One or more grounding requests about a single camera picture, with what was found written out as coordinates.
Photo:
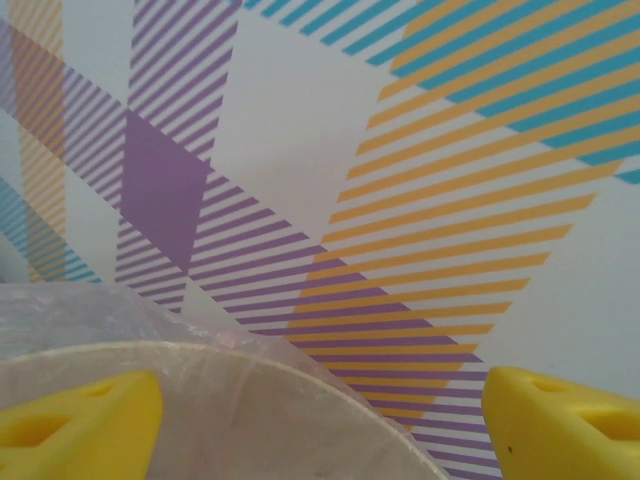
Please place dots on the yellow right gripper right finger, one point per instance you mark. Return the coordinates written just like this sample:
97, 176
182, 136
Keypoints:
575, 440

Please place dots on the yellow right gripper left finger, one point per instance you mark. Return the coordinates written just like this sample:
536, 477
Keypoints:
75, 440

